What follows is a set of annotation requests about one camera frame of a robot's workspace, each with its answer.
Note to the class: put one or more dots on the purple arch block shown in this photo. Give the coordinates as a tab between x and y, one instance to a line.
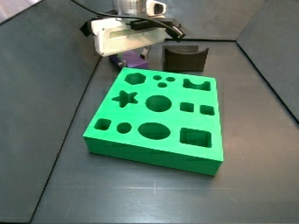
134	61

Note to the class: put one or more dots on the green shape sorter block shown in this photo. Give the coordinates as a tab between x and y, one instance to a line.
159	118

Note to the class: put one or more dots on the black arch fixture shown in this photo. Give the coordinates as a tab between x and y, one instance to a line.
183	58

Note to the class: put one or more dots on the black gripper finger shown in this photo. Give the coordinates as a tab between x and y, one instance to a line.
146	51

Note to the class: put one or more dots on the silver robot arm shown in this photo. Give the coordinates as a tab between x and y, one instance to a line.
138	11

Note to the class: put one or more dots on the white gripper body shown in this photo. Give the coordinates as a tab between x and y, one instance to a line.
117	38

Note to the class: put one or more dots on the green taped gripper finger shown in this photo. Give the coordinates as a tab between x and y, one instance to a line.
122	63

